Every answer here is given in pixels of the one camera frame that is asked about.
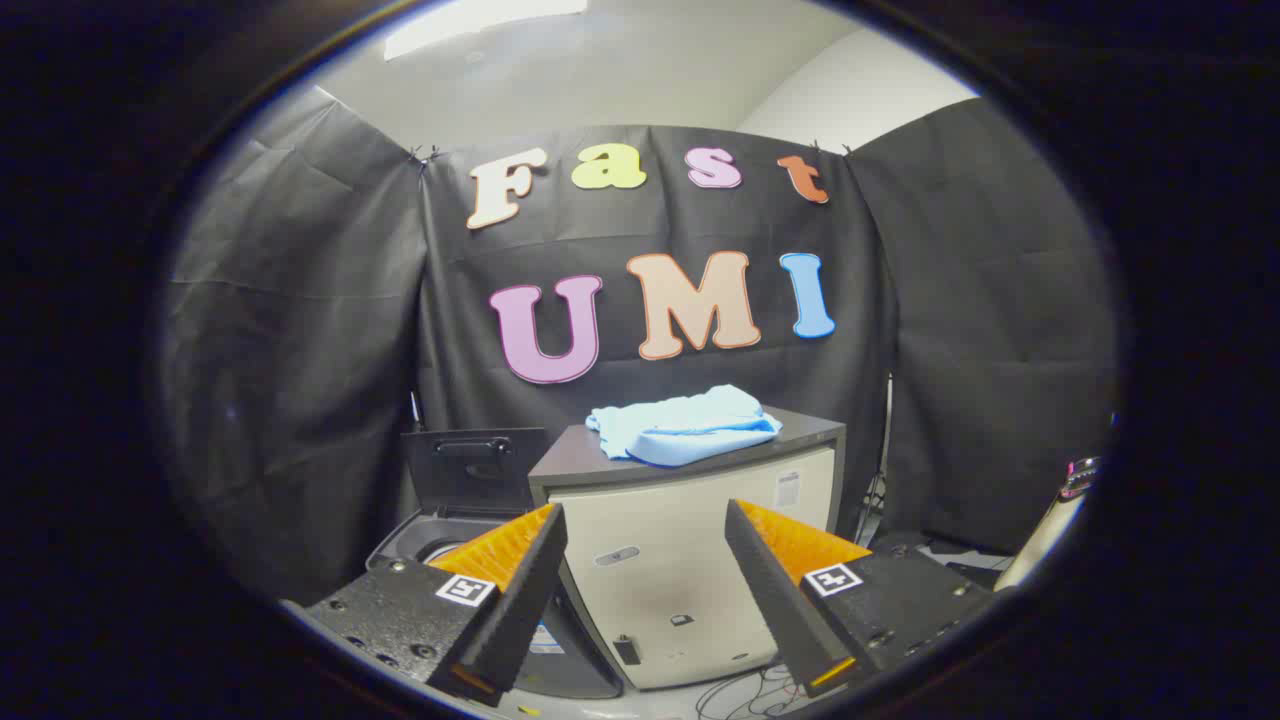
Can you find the dark grey washing machine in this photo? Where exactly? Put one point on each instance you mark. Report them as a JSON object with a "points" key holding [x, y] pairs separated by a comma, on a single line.
{"points": [[575, 660]]}

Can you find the white bottle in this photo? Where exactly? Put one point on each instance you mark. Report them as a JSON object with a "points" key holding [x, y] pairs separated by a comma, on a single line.
{"points": [[1045, 525]]}

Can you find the black backdrop cloth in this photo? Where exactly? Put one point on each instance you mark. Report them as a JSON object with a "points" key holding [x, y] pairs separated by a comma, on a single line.
{"points": [[300, 350]]}

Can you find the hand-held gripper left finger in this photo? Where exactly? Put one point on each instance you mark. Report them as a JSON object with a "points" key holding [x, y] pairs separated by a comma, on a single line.
{"points": [[520, 610]]}

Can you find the cream cabinet with grey top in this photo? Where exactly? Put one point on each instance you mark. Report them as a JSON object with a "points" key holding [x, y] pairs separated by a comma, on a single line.
{"points": [[650, 590]]}

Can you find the light blue shirt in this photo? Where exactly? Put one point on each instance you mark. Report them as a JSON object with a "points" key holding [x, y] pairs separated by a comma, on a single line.
{"points": [[680, 425]]}

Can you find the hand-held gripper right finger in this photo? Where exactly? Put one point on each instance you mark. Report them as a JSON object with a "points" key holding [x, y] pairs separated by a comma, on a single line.
{"points": [[775, 600]]}

